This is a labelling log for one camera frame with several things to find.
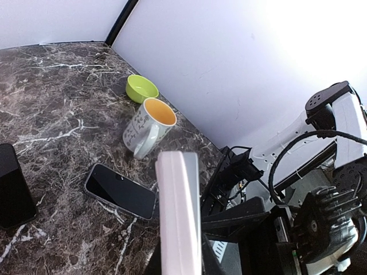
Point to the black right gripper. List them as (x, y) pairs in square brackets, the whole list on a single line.
[(263, 237)]

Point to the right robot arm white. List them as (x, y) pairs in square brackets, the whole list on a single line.
[(298, 204)]

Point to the white patterned mug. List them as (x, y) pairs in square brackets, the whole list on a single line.
[(150, 124)]

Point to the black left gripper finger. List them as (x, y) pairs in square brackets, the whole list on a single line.
[(210, 263)]

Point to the clear phone case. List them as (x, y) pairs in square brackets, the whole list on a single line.
[(94, 197)]

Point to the black frame post right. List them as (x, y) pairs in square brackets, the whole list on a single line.
[(119, 23)]

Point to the silver smartphone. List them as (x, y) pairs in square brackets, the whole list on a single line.
[(192, 168)]

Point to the pink phone case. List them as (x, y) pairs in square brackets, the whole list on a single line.
[(176, 219)]

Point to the green bowl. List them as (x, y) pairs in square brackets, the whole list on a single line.
[(139, 88)]

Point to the black smartphone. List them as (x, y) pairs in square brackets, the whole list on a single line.
[(13, 186)]

